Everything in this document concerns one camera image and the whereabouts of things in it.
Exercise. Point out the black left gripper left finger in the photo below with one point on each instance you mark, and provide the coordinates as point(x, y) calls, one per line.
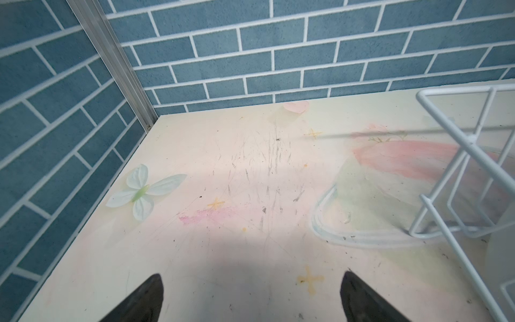
point(143, 304)

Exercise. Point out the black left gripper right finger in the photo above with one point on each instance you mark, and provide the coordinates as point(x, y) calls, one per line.
point(360, 302)

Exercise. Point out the white wire dish rack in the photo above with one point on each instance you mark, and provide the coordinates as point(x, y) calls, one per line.
point(429, 223)

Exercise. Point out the aluminium left corner post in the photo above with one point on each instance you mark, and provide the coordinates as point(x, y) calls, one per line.
point(102, 36)

